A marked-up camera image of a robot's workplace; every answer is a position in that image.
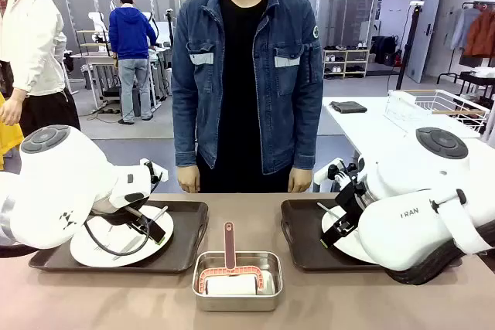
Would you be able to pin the light blue shirt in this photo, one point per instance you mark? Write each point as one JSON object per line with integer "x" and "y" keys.
{"x": 460, "y": 28}

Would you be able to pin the person in denim jacket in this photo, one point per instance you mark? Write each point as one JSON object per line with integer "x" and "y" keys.
{"x": 247, "y": 75}

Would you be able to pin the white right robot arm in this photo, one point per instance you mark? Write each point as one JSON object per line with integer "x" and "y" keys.
{"x": 406, "y": 222}

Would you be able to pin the black hanging bags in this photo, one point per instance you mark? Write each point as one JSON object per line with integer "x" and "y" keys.
{"x": 384, "y": 50}

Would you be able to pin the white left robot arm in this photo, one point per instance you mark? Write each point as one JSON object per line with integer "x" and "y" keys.
{"x": 58, "y": 183}

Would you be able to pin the yellow garment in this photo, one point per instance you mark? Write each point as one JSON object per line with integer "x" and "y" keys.
{"x": 9, "y": 138}

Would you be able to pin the person's right hand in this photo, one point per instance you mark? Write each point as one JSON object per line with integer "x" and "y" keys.
{"x": 188, "y": 180}

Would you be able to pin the white-jacket person's hand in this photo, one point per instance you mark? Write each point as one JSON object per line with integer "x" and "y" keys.
{"x": 11, "y": 110}

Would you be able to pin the black tripod with white head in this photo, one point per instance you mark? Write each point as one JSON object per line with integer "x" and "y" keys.
{"x": 410, "y": 36}

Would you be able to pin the person's left denim forearm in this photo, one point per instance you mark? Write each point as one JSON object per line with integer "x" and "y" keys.
{"x": 308, "y": 129}

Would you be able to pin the background workbench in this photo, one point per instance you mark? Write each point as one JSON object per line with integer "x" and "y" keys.
{"x": 96, "y": 61}

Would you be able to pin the person's left hand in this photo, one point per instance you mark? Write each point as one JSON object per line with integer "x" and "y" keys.
{"x": 300, "y": 180}

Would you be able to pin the orange jacket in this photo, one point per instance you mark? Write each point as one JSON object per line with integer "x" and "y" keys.
{"x": 481, "y": 34}

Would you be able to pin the white round plate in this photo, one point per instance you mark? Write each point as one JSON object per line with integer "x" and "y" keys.
{"x": 348, "y": 250}
{"x": 79, "y": 250}

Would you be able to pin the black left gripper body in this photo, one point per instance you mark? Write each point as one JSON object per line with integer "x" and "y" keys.
{"x": 118, "y": 216}

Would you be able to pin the dark brown serving tray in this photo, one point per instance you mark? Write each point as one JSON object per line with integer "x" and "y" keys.
{"x": 301, "y": 233}
{"x": 185, "y": 237}

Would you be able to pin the black clothes rack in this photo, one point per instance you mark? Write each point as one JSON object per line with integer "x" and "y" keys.
{"x": 448, "y": 71}

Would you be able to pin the rectangular steel container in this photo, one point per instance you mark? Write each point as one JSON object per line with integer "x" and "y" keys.
{"x": 236, "y": 305}

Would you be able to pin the black camera stand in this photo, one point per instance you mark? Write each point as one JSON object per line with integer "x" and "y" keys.
{"x": 169, "y": 24}

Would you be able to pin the white side table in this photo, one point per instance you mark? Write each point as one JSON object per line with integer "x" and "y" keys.
{"x": 371, "y": 125}

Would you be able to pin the pink lint roller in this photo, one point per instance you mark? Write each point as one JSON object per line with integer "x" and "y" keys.
{"x": 229, "y": 245}

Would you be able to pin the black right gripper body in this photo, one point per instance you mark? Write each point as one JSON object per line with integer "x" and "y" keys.
{"x": 350, "y": 200}

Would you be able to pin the person's right denim forearm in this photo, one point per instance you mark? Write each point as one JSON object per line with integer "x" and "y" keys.
{"x": 185, "y": 129}

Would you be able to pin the dark grey folded cloth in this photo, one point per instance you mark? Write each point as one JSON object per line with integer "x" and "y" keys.
{"x": 348, "y": 107}

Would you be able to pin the white shoe rack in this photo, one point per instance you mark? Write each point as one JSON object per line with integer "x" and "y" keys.
{"x": 346, "y": 60}

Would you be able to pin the white door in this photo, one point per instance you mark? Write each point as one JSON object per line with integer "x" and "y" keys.
{"x": 429, "y": 28}

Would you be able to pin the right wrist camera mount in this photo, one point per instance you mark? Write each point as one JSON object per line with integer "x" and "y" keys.
{"x": 336, "y": 173}

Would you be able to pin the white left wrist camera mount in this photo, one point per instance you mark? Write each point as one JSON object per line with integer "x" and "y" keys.
{"x": 149, "y": 169}

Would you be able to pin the person in blue hoodie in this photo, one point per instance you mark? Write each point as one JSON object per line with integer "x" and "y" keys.
{"x": 131, "y": 36}

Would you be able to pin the person in white jacket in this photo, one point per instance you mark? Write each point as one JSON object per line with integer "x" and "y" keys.
{"x": 35, "y": 44}

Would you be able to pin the silver cutlery piece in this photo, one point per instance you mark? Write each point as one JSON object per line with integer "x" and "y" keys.
{"x": 328, "y": 210}

